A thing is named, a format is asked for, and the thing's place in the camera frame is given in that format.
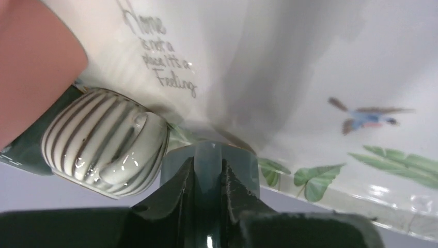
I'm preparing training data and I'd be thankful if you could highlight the floral serving tray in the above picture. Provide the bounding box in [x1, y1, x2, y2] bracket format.
[46, 1, 437, 241]

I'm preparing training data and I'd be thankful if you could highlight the pink mug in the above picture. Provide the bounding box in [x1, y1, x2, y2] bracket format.
[1, 1, 88, 147]

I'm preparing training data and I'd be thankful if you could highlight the striped ribbed mug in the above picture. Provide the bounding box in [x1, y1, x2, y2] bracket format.
[41, 88, 169, 199]

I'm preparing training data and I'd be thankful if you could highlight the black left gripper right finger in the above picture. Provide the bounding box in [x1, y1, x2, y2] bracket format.
[221, 160, 385, 248]

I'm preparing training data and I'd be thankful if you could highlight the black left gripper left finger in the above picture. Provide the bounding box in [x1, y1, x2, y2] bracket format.
[117, 157, 195, 248]

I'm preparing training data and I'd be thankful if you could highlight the dark grey-green mug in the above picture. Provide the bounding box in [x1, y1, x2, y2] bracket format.
[1, 86, 83, 176]

